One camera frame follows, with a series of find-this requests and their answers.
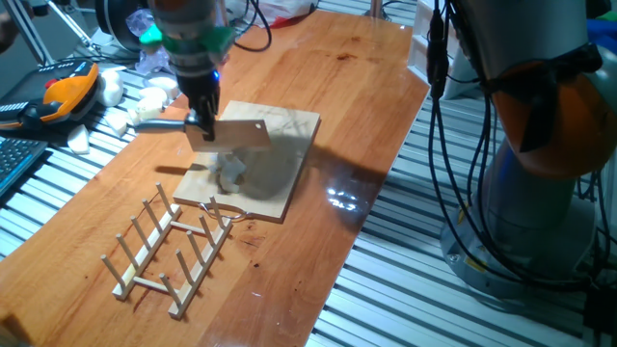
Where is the steel cleaver knife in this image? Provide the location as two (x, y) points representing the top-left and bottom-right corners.
(133, 118), (273, 154)

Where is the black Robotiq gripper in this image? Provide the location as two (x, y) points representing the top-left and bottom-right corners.
(176, 70), (222, 143)

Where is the wooden peg dish rack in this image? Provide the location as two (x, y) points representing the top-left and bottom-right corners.
(99, 181), (233, 320)

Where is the grey metal stand leg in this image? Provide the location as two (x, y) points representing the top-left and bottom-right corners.
(2, 0), (57, 67)

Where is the thin grey metal rod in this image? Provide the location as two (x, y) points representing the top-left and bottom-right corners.
(38, 4), (93, 47)

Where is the black round object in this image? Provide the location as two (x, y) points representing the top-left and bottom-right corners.
(94, 0), (155, 53)

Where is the large white radish chunk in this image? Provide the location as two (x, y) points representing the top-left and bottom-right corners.
(95, 69), (125, 108)

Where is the black computer keyboard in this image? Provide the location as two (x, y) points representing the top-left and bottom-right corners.
(0, 136), (49, 199)

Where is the large varnished wooden board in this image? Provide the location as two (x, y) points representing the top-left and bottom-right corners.
(0, 9), (430, 347)

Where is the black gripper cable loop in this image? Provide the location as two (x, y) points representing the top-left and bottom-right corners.
(233, 0), (273, 53)

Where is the orange black teach pendant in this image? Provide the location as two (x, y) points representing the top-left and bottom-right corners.
(0, 58), (101, 134)

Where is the light wooden cutting board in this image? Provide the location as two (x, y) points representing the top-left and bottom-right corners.
(172, 99), (322, 224)

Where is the white red-print plastic bag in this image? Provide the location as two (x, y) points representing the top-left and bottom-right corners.
(255, 0), (314, 29)

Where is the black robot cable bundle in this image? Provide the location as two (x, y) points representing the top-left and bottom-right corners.
(426, 0), (617, 293)

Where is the white plastic box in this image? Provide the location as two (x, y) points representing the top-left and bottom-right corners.
(407, 0), (483, 100)

